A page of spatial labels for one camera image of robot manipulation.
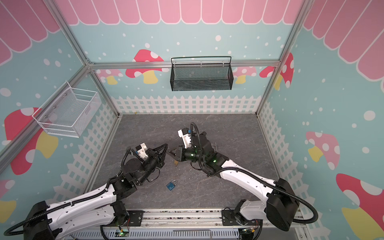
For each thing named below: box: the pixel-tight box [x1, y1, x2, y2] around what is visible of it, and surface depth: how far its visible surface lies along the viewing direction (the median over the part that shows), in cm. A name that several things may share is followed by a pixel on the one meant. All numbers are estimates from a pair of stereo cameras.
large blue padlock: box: [166, 180, 178, 191], surface depth 86 cm
